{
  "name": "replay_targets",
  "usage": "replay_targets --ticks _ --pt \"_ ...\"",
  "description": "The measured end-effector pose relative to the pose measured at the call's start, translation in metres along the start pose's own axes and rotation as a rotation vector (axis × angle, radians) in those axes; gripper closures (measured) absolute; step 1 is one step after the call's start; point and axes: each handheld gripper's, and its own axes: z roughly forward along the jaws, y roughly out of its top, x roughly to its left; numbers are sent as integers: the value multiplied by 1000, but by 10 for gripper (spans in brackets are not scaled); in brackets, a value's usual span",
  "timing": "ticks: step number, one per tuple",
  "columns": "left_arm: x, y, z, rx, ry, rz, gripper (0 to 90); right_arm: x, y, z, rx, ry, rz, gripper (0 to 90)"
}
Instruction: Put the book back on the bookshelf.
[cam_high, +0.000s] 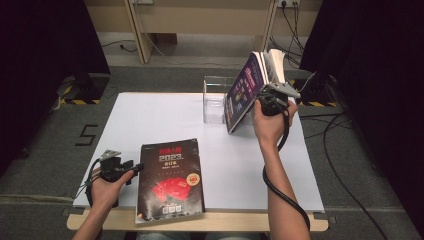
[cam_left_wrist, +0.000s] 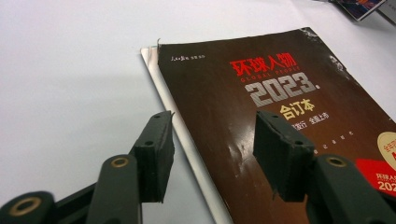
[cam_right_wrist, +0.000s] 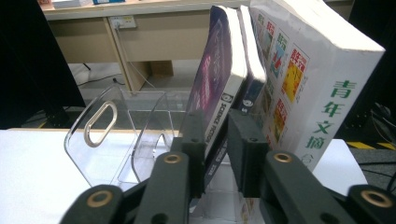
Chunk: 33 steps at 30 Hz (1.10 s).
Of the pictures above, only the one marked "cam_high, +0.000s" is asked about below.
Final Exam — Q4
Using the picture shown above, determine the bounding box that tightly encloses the short black floor cable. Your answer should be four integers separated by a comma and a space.
299, 112, 353, 140

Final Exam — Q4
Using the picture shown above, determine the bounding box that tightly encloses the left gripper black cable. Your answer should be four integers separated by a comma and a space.
79, 158, 103, 208

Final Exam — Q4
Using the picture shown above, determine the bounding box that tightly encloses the white table sheet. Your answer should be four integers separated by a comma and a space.
72, 92, 326, 214

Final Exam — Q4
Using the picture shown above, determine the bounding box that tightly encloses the purple cover book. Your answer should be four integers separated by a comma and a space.
223, 51, 268, 135
255, 50, 270, 84

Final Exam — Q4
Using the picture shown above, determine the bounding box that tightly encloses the black red cover book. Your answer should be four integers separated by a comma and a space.
134, 138, 206, 224

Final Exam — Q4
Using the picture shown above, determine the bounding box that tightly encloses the long black floor cable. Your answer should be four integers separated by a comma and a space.
321, 113, 390, 240

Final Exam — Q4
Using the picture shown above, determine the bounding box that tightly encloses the person's left hand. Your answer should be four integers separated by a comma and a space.
90, 170, 135, 212

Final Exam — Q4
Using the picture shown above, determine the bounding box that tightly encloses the black curtain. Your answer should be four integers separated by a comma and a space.
0, 0, 112, 176
299, 0, 424, 229

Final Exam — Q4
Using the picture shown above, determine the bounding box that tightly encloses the black stand base striped tape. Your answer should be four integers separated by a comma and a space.
59, 74, 111, 106
289, 73, 338, 108

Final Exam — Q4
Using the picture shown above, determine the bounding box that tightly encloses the thin black floor cable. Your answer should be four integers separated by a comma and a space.
100, 39, 138, 54

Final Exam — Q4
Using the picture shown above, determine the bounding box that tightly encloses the black cable bundle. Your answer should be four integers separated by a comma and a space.
269, 1, 306, 68

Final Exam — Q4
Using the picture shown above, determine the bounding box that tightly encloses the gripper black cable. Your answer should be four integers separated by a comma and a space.
79, 158, 103, 208
262, 106, 312, 232

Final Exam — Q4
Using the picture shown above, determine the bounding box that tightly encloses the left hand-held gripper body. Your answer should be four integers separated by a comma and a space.
99, 149, 134, 186

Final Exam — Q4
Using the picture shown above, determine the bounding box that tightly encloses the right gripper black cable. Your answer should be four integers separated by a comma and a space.
262, 106, 312, 232

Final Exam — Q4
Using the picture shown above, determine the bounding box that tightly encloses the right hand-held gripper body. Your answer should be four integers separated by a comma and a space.
257, 82, 302, 117

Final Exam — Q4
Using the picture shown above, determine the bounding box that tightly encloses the white wall socket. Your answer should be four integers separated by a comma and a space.
276, 0, 301, 9

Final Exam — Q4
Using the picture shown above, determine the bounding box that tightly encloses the white picture grid book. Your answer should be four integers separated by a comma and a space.
263, 48, 287, 85

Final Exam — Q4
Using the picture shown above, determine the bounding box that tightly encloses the person's right hand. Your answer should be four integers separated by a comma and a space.
253, 99, 299, 148

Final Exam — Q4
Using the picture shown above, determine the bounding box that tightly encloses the beige wooden desk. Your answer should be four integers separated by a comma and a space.
83, 0, 324, 66

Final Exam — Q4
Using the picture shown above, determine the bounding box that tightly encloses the clear acrylic book rack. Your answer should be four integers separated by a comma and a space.
202, 75, 256, 126

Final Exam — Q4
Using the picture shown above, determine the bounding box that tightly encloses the white floor cable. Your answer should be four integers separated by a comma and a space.
143, 31, 317, 94

